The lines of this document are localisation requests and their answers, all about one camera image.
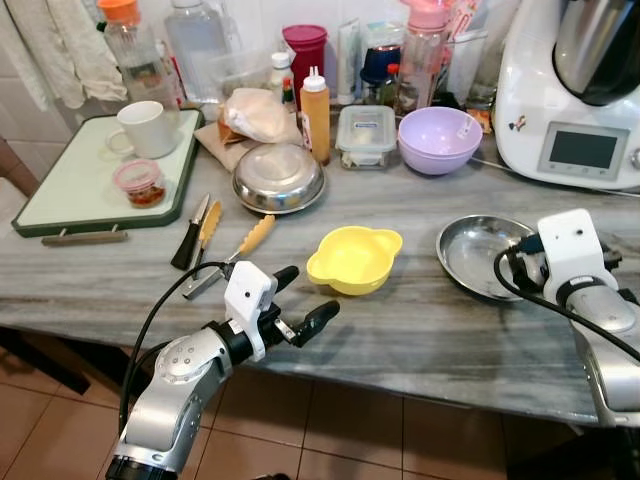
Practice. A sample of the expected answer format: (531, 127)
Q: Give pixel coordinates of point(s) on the shallow steel dish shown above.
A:
(475, 255)

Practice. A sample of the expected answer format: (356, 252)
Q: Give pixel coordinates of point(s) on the clear bottle pink lid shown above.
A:
(422, 60)

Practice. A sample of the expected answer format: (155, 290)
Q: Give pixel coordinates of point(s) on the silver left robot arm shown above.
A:
(185, 380)

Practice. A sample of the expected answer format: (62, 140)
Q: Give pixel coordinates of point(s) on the orange squeeze sauce bottle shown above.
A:
(315, 120)

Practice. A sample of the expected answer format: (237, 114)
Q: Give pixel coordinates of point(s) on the clear bottle orange cap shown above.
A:
(135, 55)

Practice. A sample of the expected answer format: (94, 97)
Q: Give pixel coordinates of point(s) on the white cutting board green rim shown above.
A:
(75, 190)

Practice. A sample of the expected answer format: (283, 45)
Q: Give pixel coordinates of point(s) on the dark blue jar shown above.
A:
(378, 72)

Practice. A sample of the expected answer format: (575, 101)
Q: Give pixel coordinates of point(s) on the white food processor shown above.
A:
(530, 110)

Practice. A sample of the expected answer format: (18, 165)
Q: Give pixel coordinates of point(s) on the small white capped bottle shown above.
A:
(282, 80)

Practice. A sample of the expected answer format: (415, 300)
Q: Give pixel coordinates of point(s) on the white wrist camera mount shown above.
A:
(248, 300)
(572, 245)

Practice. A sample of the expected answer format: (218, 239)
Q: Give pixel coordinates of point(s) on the large clear plastic bottle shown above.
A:
(195, 45)

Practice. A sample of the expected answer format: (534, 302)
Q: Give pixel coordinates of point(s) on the maroon plastic container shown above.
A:
(305, 48)

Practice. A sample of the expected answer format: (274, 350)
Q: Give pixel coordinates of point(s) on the clear plastic box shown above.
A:
(240, 72)

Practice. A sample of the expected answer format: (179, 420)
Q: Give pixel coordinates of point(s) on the steel mixing jug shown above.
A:
(595, 45)

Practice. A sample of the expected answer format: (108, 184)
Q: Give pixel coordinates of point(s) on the white upright tube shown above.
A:
(349, 60)

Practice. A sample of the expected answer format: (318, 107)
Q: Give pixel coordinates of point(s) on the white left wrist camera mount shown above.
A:
(248, 300)

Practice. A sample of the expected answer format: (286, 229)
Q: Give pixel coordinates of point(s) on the beige hanging towel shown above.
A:
(70, 45)

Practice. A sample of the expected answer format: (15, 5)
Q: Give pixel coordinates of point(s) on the glass container with lid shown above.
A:
(366, 135)

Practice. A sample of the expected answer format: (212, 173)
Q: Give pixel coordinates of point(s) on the brown paper bag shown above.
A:
(258, 115)

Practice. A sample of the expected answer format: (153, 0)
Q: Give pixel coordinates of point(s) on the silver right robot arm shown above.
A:
(605, 330)

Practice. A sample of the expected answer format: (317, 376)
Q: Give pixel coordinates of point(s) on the small pink lidded container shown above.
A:
(140, 183)

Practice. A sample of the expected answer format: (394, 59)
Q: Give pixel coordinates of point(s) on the purple plastic bowl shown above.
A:
(440, 145)

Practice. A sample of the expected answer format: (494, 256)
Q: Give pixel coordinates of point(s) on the round steel bowl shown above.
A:
(278, 178)

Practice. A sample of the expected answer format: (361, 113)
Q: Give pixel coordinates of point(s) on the yellow plastic bowl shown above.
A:
(352, 262)

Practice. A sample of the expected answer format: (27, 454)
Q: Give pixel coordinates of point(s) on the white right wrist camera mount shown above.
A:
(572, 245)

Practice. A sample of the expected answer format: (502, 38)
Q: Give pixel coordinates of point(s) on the white ceramic mug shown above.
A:
(150, 130)

